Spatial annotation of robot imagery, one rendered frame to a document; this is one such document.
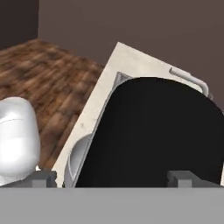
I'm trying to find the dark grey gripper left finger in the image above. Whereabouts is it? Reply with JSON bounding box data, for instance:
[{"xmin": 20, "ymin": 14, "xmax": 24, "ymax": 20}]
[{"xmin": 8, "ymin": 170, "xmax": 58, "ymax": 188}]

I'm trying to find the white rounded object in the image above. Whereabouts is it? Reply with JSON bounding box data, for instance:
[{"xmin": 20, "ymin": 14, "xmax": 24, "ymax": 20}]
[{"xmin": 0, "ymin": 96, "xmax": 42, "ymax": 187}]

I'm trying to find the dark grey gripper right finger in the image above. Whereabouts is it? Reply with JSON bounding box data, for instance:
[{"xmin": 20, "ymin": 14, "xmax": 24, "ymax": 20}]
[{"xmin": 166, "ymin": 170, "xmax": 222, "ymax": 188}]

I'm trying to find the silver mixer bowl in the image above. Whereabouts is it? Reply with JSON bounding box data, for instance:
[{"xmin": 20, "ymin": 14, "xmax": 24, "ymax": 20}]
[{"xmin": 64, "ymin": 133, "xmax": 95, "ymax": 188}]

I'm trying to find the silver tap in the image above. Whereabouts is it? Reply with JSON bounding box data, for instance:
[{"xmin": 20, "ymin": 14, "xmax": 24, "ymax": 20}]
[{"xmin": 168, "ymin": 66, "xmax": 214, "ymax": 101}]

